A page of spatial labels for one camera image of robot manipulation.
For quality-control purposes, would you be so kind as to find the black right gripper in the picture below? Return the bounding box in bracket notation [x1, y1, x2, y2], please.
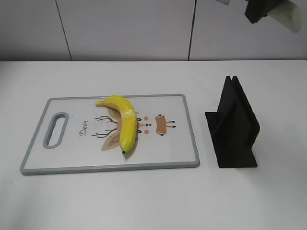
[245, 0, 281, 24]

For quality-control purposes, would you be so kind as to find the yellow plastic banana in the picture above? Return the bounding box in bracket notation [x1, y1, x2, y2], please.
[95, 95, 137, 153]

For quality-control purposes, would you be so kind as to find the black knife stand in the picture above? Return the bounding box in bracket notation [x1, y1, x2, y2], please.
[205, 76, 260, 168]

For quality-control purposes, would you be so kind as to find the white grey-rimmed cutting board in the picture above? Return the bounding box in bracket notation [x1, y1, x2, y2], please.
[20, 94, 200, 175]

